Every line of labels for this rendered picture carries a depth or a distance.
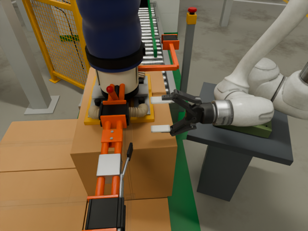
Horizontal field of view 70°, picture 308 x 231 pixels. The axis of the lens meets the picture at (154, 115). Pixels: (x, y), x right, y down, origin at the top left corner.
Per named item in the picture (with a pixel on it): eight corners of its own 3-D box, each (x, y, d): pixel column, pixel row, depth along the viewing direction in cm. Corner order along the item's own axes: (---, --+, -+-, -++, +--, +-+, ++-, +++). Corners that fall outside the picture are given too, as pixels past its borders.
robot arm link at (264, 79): (238, 83, 123) (252, 47, 107) (271, 96, 116) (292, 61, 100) (227, 99, 113) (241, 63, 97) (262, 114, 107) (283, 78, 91)
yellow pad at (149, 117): (131, 77, 116) (130, 69, 113) (150, 76, 117) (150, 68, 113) (130, 123, 92) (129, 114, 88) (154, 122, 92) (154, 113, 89)
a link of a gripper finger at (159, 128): (169, 124, 82) (169, 125, 82) (150, 125, 81) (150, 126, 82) (170, 130, 80) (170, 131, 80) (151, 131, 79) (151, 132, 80)
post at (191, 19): (177, 107, 241) (186, 12, 172) (183, 107, 241) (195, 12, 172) (178, 112, 236) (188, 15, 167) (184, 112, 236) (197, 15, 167)
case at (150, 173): (101, 118, 151) (89, 67, 123) (159, 114, 153) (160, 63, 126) (90, 203, 108) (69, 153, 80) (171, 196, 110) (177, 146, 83)
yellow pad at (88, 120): (95, 78, 115) (93, 70, 112) (113, 78, 116) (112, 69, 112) (84, 125, 91) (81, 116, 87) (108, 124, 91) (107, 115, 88)
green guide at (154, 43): (147, 4, 326) (147, -3, 320) (154, 3, 326) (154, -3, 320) (153, 57, 210) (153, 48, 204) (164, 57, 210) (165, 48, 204)
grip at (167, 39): (161, 43, 122) (161, 34, 119) (176, 42, 123) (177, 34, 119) (162, 50, 116) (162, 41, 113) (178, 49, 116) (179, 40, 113)
